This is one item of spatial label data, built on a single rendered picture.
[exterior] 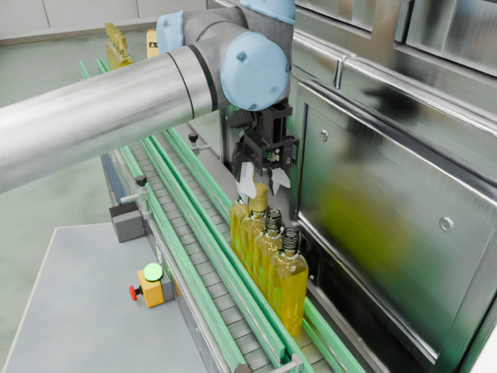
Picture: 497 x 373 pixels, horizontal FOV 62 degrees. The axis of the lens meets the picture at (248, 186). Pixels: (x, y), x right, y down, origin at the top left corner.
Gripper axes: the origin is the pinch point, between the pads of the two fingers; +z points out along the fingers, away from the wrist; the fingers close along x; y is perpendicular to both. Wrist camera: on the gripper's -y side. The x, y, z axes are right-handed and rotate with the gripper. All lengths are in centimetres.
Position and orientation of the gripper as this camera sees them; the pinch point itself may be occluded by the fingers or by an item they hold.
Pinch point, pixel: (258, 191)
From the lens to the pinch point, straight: 78.5
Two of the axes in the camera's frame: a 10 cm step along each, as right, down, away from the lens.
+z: 0.0, 8.2, 5.8
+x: 8.9, -2.6, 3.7
